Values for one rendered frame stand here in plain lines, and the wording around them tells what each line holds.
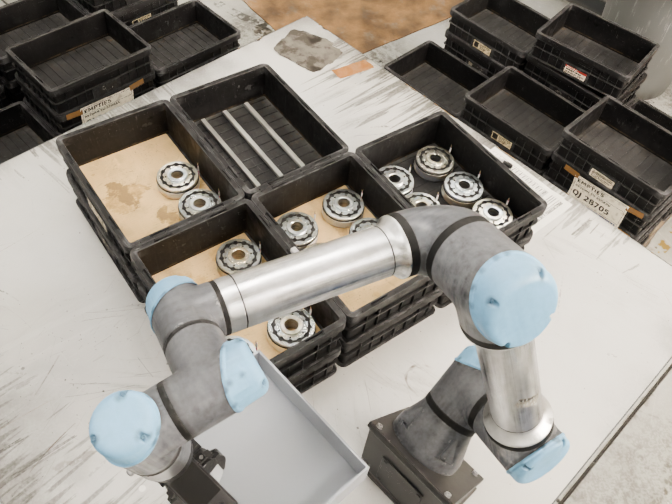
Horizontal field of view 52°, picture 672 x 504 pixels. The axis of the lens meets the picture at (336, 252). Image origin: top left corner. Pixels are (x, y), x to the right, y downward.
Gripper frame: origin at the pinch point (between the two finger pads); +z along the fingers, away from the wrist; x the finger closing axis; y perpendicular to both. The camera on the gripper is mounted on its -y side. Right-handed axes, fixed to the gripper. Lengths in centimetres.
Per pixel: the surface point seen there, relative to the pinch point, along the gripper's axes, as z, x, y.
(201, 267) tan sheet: 33, -29, 47
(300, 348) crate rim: 22.2, -28.4, 12.5
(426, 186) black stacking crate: 47, -86, 26
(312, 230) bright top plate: 36, -54, 35
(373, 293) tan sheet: 38, -52, 14
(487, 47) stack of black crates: 116, -192, 76
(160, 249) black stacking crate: 24, -25, 52
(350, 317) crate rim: 25.3, -40.5, 10.4
